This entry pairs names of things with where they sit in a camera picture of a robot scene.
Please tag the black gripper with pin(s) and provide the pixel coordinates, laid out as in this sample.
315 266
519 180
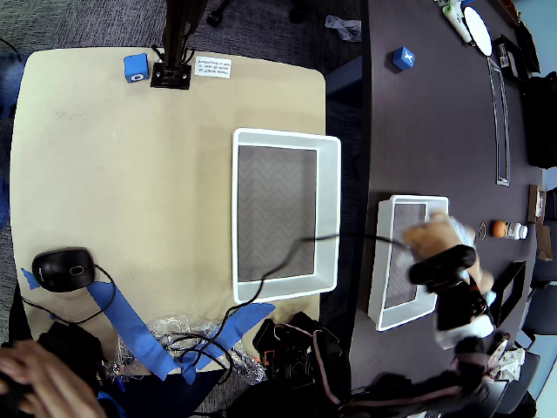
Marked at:
424 242

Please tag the tan plush bear blue paws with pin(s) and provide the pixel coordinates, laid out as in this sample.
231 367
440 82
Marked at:
431 235

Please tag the black leader arm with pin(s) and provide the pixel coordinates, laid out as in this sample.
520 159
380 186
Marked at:
74 348

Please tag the idle black robot arm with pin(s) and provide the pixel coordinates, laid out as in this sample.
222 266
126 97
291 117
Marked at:
300 357

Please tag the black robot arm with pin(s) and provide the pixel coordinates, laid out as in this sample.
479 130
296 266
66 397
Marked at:
470 357

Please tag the white plastic bin grey liner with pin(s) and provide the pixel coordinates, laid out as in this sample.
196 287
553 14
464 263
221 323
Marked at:
402 283
243 137

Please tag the person's right hand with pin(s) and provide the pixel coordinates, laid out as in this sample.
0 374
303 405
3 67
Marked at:
61 398

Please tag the person's left hand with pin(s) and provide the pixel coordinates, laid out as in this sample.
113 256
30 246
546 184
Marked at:
30 359

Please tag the black webcam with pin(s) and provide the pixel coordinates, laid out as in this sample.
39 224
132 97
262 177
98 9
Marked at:
439 267

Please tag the snack tray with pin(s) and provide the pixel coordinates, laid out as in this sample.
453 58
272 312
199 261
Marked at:
498 352

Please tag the rubber band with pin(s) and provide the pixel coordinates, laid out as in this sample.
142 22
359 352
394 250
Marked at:
478 231

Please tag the grey office chair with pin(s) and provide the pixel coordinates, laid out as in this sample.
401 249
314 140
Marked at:
544 313
546 272

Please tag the orange fruit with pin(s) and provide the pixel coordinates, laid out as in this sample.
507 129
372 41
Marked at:
499 229

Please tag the crumpled white paper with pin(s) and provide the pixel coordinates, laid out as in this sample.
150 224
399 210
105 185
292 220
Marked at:
513 363

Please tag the white pill bottle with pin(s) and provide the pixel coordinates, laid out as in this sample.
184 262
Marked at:
517 231

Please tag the brown cardboard flap piece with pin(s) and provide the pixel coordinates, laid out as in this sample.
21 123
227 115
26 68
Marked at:
545 244

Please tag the dark laptop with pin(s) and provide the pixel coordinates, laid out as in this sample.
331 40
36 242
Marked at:
496 400

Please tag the brown cardboard box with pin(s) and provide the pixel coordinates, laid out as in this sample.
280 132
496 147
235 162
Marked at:
533 204

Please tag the wide blue tape strip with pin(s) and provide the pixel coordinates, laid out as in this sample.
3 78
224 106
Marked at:
248 315

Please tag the black open box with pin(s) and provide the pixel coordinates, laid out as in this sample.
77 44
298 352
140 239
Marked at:
507 56
530 48

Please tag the blue cube with X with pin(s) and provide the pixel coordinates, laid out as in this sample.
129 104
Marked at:
402 58

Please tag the white round plate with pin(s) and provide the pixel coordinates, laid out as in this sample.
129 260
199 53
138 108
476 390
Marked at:
478 28

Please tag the white bottle green cap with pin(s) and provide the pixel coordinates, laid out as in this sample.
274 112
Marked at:
457 22

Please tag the grey cloth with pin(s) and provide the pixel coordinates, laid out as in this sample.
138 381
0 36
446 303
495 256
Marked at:
346 27

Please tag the clear crumpled plastic wrap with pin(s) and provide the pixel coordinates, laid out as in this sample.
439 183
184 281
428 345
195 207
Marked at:
174 326

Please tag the black chair caster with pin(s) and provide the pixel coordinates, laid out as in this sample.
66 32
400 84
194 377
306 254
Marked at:
298 15
215 17

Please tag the long blue tape strip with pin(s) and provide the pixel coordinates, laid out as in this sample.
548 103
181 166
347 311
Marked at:
130 331

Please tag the white printed paper label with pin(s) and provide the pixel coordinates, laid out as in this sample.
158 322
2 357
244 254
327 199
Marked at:
212 67

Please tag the blue cube with O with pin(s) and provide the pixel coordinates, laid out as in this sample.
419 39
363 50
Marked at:
136 65

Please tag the black computer mouse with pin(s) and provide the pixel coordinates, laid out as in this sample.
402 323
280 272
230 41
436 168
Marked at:
61 270

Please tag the small blue tape piece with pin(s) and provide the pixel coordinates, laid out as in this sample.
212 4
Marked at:
29 278

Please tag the blue jeans leg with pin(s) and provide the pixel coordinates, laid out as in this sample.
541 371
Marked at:
8 82

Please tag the black rectangular frame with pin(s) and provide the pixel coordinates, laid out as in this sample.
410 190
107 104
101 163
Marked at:
518 278

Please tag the black camera stand post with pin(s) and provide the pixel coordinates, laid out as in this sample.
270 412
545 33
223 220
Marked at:
174 43

